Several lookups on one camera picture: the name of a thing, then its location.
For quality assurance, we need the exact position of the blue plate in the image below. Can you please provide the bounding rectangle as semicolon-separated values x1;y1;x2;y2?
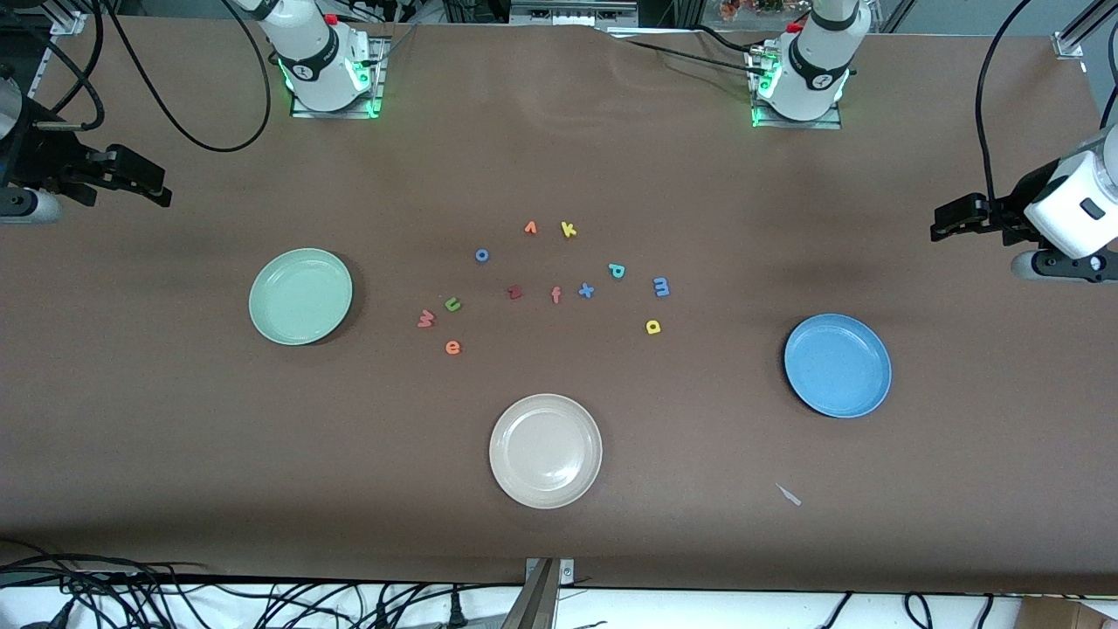
783;314;893;419

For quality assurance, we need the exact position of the green plate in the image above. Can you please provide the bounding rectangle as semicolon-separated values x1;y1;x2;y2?
248;248;354;347

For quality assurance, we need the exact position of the cardboard box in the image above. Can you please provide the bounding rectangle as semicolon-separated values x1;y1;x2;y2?
1016;597;1118;629

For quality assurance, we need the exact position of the grey metal equipment box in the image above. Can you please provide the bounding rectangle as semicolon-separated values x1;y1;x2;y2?
509;0;640;27

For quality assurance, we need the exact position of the beige plate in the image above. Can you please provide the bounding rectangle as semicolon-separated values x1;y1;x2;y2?
489;393;604;510

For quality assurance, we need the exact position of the grey support beam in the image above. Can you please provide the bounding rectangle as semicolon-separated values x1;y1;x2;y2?
500;559;560;629

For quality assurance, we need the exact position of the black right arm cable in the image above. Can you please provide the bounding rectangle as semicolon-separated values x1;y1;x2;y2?
35;0;273;154

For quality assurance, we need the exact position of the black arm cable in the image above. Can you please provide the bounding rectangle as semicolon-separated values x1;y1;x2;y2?
977;0;1036;200
35;0;273;154

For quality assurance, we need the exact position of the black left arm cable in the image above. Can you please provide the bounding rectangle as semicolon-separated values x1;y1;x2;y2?
977;0;1036;200

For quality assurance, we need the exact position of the aluminium frame extrusion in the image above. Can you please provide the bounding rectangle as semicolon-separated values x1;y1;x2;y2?
1052;0;1118;60
48;0;88;36

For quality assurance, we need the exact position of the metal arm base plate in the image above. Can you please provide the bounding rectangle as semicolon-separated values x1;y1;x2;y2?
751;44;844;130
291;35;386;119

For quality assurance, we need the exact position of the black base power cable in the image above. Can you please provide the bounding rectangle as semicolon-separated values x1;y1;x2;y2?
622;24;769;79

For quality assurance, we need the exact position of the black floor cable bundle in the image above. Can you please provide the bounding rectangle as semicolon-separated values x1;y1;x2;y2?
0;540;525;629

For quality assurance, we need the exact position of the silver table bracket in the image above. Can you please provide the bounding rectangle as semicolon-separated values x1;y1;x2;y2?
524;557;576;588

